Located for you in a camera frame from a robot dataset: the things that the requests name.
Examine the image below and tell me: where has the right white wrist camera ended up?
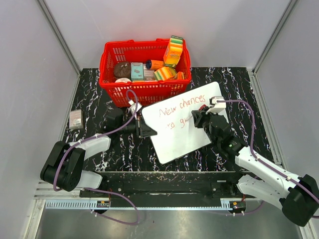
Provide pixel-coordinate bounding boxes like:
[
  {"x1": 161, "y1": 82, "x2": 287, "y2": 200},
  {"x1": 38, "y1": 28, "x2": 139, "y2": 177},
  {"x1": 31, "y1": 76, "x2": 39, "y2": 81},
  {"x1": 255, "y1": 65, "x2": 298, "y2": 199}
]
[{"x1": 206, "y1": 96, "x2": 226, "y2": 114}]

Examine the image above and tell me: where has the teal small box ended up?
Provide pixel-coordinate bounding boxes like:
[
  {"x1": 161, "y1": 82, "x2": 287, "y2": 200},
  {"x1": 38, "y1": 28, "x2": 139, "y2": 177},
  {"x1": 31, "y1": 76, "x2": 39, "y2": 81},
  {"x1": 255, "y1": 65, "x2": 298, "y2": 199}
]
[{"x1": 131, "y1": 62, "x2": 144, "y2": 82}]

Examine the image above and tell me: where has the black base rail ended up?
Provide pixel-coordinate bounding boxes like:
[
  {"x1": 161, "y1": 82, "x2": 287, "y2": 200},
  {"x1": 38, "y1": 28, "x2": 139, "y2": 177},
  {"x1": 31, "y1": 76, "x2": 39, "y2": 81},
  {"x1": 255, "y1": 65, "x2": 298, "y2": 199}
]
[{"x1": 79, "y1": 171, "x2": 262, "y2": 209}]

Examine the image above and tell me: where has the orange juice carton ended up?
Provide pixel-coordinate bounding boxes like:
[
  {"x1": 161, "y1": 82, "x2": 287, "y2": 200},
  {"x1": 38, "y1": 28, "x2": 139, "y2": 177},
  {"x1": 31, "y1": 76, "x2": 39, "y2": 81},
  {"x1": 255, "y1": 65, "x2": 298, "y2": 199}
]
[{"x1": 163, "y1": 35, "x2": 183, "y2": 68}]

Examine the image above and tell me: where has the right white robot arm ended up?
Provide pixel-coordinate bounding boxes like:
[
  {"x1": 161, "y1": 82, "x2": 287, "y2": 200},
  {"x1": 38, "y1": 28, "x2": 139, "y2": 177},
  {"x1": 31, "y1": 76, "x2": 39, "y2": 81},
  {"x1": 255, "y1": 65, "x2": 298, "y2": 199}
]
[{"x1": 191, "y1": 106, "x2": 319, "y2": 227}]

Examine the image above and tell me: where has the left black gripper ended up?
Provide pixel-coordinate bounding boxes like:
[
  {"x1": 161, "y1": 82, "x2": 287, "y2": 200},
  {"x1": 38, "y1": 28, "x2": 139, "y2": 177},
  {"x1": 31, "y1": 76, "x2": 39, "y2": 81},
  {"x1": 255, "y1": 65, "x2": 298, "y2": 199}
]
[{"x1": 118, "y1": 115, "x2": 157, "y2": 139}]

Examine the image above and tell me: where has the orange snack packet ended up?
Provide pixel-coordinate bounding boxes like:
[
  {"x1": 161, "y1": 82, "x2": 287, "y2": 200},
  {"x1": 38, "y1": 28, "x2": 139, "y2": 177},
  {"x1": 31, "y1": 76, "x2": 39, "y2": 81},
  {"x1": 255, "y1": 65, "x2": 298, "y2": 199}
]
[{"x1": 174, "y1": 71, "x2": 185, "y2": 80}]

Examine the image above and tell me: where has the red plastic shopping basket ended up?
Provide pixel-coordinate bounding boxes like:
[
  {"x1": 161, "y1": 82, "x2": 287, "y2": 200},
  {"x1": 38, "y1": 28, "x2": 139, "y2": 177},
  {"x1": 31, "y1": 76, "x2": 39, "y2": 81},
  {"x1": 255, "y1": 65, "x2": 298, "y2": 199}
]
[{"x1": 99, "y1": 38, "x2": 192, "y2": 107}]

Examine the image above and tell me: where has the white whiteboard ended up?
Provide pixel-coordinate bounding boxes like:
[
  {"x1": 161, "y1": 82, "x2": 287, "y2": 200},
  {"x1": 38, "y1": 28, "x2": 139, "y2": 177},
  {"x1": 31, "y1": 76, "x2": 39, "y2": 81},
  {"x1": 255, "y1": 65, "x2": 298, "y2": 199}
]
[{"x1": 142, "y1": 82, "x2": 222, "y2": 164}]

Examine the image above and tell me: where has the yellow green sponge pack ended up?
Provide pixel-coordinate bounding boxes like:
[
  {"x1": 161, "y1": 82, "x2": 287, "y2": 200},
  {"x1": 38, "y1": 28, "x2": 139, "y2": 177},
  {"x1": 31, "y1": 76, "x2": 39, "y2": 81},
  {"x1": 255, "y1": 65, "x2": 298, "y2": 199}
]
[{"x1": 154, "y1": 66, "x2": 177, "y2": 81}]

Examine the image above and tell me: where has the white round lid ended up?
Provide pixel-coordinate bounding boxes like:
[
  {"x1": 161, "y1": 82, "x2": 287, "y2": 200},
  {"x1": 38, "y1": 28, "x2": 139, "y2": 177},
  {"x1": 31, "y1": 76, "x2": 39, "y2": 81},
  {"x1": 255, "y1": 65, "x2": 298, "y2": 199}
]
[{"x1": 115, "y1": 78, "x2": 131, "y2": 83}]

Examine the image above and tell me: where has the orange blue can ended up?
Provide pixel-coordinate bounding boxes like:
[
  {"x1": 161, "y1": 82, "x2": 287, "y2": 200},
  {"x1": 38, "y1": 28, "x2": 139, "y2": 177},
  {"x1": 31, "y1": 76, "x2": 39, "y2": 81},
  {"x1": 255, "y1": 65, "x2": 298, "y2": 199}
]
[{"x1": 146, "y1": 60, "x2": 164, "y2": 70}]

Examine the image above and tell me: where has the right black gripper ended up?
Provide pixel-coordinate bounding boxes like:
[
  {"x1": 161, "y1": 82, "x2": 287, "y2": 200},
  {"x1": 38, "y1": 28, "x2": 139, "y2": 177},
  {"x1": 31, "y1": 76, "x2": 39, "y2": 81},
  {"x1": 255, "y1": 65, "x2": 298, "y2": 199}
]
[{"x1": 193, "y1": 107, "x2": 219, "y2": 146}]

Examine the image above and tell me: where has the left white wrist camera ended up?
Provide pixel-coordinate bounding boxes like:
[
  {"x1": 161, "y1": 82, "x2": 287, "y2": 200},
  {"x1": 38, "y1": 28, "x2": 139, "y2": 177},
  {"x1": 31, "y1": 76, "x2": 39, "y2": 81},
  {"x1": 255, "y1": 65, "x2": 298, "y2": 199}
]
[{"x1": 129, "y1": 100, "x2": 142, "y2": 115}]

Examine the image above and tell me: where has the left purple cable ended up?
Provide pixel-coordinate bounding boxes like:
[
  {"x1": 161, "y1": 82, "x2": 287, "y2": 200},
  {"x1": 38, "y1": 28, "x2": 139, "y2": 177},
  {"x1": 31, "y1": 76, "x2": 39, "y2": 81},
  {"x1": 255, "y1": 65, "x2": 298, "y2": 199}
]
[{"x1": 52, "y1": 89, "x2": 142, "y2": 225}]

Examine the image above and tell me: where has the brown chocolate muffin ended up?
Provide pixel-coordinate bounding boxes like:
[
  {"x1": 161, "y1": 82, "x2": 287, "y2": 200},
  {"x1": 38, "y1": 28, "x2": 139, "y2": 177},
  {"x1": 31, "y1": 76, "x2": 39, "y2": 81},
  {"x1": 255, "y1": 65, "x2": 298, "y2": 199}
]
[{"x1": 113, "y1": 61, "x2": 131, "y2": 79}]

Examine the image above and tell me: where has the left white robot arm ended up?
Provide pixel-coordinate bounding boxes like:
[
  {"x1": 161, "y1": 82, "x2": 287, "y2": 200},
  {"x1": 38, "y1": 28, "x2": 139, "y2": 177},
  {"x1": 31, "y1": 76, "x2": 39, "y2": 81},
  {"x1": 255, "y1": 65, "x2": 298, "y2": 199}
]
[{"x1": 40, "y1": 109, "x2": 158, "y2": 197}]

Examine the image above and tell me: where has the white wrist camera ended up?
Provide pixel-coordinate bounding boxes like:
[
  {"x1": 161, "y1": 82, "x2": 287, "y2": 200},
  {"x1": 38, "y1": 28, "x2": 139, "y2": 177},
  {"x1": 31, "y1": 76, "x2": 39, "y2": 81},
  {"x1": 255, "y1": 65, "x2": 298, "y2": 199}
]
[
  {"x1": 129, "y1": 100, "x2": 142, "y2": 115},
  {"x1": 206, "y1": 96, "x2": 226, "y2": 114}
]

